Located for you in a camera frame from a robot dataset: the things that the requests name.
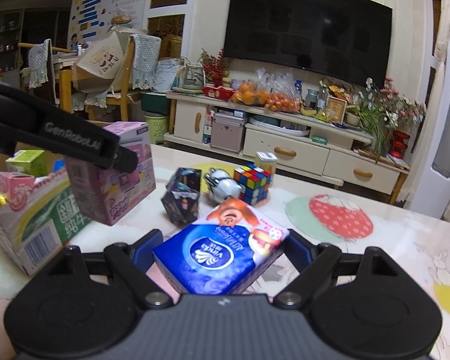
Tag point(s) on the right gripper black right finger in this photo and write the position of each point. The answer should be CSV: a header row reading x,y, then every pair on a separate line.
x,y
319,266

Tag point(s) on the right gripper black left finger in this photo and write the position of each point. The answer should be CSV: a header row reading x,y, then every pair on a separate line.
x,y
125,266

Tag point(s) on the green cardboard box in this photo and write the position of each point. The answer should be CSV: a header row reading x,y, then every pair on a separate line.
x,y
30,162

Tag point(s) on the pink blue toy box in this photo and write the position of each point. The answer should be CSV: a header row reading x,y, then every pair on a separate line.
x,y
15,187

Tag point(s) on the tall pink toy box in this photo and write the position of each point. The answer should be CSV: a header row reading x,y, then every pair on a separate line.
x,y
107,195

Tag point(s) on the blue tissue pack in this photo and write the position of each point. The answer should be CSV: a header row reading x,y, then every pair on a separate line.
x,y
223,252

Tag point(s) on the wooden dining table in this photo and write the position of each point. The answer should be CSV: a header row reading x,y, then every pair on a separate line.
x,y
62,69

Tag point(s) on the dark galaxy folding cube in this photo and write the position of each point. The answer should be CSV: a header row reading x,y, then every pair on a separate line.
x,y
181,199

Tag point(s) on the brown cardboard box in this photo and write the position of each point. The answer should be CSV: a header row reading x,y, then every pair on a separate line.
x,y
50,219

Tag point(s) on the Rubik's cube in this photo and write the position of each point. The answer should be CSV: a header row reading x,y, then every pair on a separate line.
x,y
254,181

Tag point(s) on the beige tote bag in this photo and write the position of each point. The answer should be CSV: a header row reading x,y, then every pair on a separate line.
x,y
95,70

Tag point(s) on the cream TV cabinet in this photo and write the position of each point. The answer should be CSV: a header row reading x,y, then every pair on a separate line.
x,y
325,155

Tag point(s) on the white panda ball toy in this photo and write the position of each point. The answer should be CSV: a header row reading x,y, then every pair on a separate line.
x,y
221,185

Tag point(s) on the white tower air conditioner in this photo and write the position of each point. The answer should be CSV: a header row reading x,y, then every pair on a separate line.
x,y
429,192

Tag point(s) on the red vase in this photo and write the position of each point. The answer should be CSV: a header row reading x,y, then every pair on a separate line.
x,y
399,144

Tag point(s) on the green waste bin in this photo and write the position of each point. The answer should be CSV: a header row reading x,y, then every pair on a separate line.
x,y
157,126

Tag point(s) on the wooden dining chair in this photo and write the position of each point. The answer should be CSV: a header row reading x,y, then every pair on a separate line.
x,y
141,53

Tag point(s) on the pink storage box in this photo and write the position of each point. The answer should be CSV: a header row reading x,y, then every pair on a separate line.
x,y
228,132

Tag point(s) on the potted flower plant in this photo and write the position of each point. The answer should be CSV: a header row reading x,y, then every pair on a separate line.
x,y
381,111

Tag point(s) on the bag of oranges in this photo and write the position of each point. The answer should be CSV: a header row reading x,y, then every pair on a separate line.
x,y
274,91

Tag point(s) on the black flat television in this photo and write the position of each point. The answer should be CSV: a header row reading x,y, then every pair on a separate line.
x,y
346,39

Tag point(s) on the wooden picture frame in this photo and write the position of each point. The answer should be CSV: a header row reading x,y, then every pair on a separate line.
x,y
335,109

